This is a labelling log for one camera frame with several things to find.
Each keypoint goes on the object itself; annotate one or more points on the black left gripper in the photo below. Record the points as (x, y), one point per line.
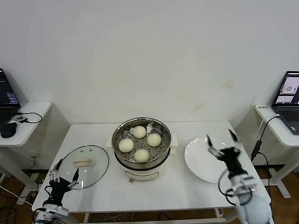
(57, 189)

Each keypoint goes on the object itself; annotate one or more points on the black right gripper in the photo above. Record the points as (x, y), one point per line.
(231, 159)

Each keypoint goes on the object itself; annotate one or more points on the white steamed baozi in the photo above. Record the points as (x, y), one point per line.
(126, 145)
(139, 131)
(141, 156)
(154, 139)

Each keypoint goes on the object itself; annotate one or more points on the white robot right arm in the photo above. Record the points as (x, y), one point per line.
(252, 210)

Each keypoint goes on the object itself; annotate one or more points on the stainless steel steamer basket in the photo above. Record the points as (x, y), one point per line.
(163, 149)

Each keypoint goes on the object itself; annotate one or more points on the white round plate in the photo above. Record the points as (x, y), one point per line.
(198, 161)

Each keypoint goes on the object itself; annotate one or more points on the white side desk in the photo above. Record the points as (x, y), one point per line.
(23, 130)
(280, 140)

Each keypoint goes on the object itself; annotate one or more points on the grey laptop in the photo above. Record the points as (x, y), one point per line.
(289, 116)

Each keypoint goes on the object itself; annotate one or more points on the small black usb hub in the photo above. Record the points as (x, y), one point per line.
(21, 119)

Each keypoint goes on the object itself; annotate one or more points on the black computer mouse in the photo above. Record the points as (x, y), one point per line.
(8, 130)

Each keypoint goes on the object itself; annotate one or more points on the black laptop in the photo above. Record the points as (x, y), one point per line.
(7, 93)

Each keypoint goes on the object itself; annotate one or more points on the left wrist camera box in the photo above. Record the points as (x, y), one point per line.
(61, 211)

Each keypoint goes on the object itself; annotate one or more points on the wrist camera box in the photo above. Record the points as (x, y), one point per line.
(61, 211)
(245, 183)

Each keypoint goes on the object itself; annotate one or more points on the white wall socket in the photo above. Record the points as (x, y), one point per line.
(34, 155)

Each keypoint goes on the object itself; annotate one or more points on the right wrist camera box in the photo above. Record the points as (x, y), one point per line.
(245, 183)

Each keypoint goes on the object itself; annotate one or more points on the white table frame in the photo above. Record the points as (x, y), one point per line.
(220, 213)

